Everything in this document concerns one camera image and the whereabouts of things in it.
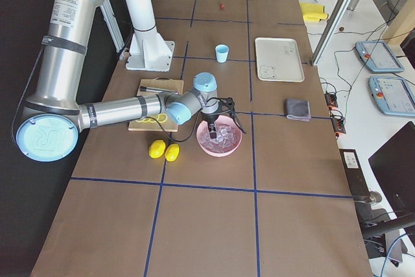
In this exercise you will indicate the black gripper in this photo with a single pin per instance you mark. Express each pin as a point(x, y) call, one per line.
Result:
point(210, 118)

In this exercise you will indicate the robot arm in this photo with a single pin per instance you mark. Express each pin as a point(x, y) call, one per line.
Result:
point(52, 119)

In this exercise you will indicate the pile of clear ice cubes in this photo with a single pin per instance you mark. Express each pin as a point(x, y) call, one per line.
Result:
point(227, 139)

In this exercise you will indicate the light blue plastic cup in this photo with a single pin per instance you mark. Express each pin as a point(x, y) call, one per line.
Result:
point(221, 52)

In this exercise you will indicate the pink bowl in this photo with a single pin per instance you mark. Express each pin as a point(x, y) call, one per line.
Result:
point(222, 120)

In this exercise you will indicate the whole lemon lower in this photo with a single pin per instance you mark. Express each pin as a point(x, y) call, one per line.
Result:
point(172, 152)

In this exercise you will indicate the whole lemon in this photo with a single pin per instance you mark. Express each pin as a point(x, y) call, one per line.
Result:
point(172, 152)
point(157, 149)

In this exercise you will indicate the lemon slice upper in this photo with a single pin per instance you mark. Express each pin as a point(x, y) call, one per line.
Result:
point(161, 118)

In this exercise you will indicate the lemon slice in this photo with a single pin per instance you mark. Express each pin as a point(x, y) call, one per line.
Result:
point(161, 118)
point(146, 120)

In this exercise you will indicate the whole lemon upper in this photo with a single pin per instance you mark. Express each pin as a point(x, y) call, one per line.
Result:
point(157, 149)

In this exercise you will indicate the wooden cutting board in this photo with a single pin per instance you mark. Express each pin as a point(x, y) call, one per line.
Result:
point(165, 83)

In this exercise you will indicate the lemon slice lower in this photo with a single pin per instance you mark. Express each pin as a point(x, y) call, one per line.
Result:
point(146, 120)

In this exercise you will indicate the folded grey cloth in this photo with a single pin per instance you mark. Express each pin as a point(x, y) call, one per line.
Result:
point(296, 109)

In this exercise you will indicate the cream bear serving tray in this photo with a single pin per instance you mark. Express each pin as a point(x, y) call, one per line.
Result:
point(278, 60)

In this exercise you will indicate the black power strip left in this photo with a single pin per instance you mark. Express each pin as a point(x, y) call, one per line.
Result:
point(331, 100)

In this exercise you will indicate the black power strip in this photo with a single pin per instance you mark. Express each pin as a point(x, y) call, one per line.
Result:
point(338, 122)
point(331, 100)

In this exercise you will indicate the black power strip right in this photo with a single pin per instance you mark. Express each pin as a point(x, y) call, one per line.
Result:
point(338, 122)

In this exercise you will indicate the yellow cloth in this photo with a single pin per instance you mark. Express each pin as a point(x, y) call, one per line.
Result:
point(313, 12)

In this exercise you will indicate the black box with label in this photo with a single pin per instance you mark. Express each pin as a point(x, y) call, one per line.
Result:
point(356, 181)

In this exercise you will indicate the blue teach pendant upper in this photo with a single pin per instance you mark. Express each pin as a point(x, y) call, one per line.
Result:
point(378, 57)

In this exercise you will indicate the blue teach pendant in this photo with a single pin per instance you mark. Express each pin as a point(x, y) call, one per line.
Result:
point(378, 57)
point(392, 96)

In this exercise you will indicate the blue teach pendant lower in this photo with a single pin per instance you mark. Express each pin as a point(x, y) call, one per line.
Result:
point(392, 96)

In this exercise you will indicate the black monitor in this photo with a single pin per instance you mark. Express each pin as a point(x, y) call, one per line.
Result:
point(393, 167)

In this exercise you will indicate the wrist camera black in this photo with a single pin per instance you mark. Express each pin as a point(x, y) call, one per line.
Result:
point(226, 106)

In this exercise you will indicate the metal handled knife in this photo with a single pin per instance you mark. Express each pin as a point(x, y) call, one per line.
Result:
point(156, 90)

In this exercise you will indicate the aluminium frame post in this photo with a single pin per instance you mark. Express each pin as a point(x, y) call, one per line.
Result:
point(332, 23)

